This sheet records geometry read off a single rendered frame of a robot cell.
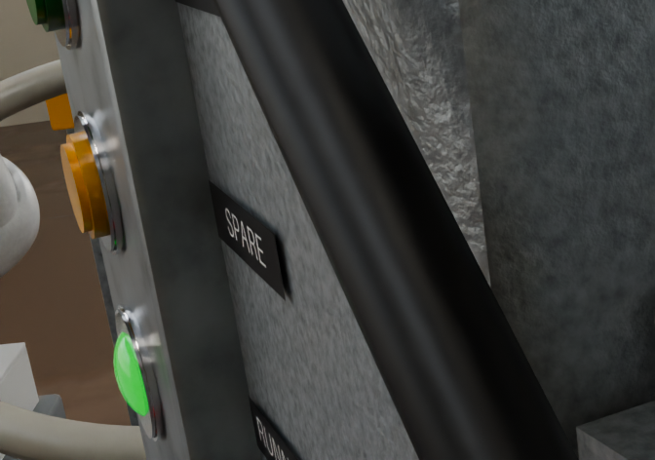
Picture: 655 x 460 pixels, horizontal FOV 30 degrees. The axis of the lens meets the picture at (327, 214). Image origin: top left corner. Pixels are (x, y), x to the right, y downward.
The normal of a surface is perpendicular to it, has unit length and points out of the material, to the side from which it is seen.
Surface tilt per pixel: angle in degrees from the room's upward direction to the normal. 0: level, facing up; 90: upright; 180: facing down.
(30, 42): 90
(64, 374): 0
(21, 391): 90
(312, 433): 90
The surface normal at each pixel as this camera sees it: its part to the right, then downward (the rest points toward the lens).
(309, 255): -0.93, 0.24
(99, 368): -0.14, -0.94
